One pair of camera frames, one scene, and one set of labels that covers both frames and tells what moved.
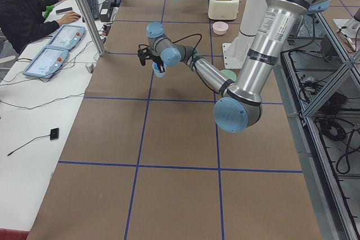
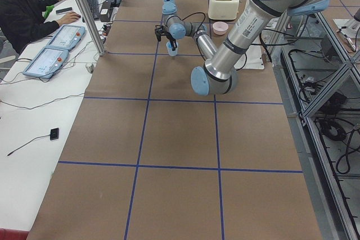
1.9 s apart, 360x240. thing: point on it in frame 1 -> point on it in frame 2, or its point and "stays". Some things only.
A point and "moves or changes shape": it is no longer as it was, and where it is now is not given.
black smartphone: [63, 10] stays
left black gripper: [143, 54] -> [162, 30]
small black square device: [54, 134] stays
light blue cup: [157, 71] moves or changes shape
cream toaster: [223, 9] stays
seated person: [22, 21] stays
